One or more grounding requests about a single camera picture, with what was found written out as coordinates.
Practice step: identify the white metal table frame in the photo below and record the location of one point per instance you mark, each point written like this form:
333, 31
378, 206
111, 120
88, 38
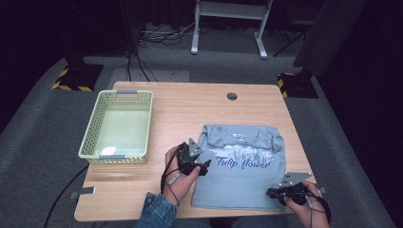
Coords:
231, 11

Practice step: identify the person's right hand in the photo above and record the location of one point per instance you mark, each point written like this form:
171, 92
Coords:
309, 212

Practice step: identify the pale green plastic basket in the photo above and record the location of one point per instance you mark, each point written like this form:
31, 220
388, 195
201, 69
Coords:
120, 129

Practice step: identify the grey table clamp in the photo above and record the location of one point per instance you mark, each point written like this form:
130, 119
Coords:
322, 190
83, 191

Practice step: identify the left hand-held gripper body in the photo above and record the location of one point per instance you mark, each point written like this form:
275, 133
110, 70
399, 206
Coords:
187, 161

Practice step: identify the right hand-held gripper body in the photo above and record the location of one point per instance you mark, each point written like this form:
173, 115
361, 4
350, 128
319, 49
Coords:
294, 185

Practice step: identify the dark round table grommet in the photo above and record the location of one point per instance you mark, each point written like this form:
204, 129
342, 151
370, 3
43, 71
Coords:
232, 96

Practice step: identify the person's legs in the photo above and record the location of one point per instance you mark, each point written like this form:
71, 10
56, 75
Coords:
237, 222

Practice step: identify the white label in basket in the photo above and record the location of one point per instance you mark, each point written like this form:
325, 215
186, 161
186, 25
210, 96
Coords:
108, 150

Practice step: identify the black tripod stand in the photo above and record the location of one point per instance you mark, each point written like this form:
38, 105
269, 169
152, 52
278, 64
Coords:
290, 42

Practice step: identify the person's left hand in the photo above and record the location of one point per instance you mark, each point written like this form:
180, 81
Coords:
182, 186

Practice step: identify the black yellow striped stand base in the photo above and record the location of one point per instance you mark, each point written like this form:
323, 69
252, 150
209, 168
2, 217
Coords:
297, 85
79, 77

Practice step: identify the grey-blue printed t-shirt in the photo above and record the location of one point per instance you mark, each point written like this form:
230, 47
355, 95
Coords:
240, 183

